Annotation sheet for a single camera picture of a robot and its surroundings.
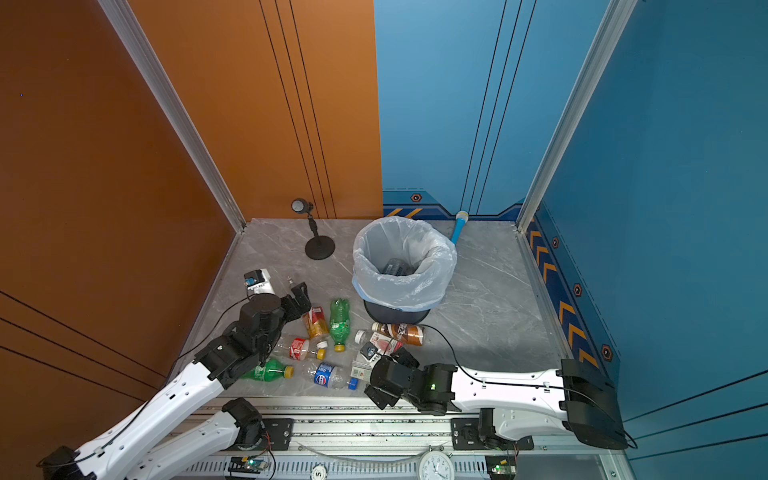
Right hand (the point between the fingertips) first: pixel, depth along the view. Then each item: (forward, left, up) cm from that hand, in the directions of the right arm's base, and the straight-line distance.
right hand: (377, 375), depth 76 cm
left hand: (+17, +21, +15) cm, 31 cm away
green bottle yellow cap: (+16, +12, -2) cm, 20 cm away
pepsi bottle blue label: (0, +14, -1) cm, 14 cm away
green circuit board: (-18, +29, -7) cm, 35 cm away
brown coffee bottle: (+12, -8, -2) cm, 15 cm away
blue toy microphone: (+63, -31, -4) cm, 70 cm away
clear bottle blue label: (+33, -6, +2) cm, 33 cm away
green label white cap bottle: (+1, +4, -1) cm, 5 cm away
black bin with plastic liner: (+15, -6, +13) cm, 20 cm away
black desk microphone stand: (+47, +24, -4) cm, 53 cm away
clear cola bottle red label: (+8, +23, -2) cm, 24 cm away
